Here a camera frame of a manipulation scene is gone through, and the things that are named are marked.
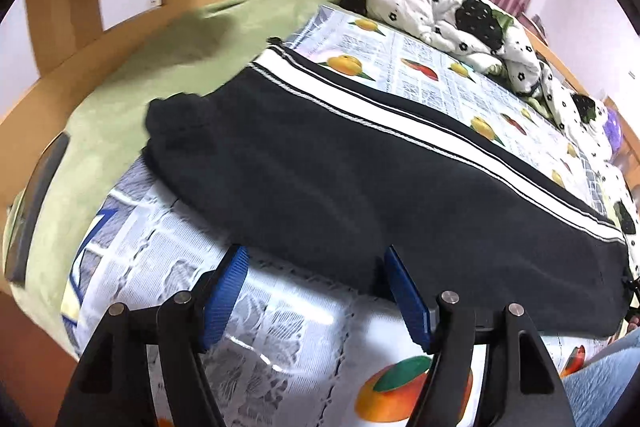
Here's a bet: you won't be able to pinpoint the black pants with white stripe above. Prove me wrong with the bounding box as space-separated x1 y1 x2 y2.
142 42 632 338

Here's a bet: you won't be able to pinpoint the blue denim sleeve forearm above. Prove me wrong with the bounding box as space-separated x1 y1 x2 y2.
563 329 639 426

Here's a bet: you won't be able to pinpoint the fruit-print bed mat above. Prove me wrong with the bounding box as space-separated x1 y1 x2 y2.
61 5 613 426

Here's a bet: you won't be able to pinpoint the green bed sheet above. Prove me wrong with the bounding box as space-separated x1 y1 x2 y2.
11 0 338 355

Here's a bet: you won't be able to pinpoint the white black-flower quilt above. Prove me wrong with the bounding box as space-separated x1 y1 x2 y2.
340 0 639 275

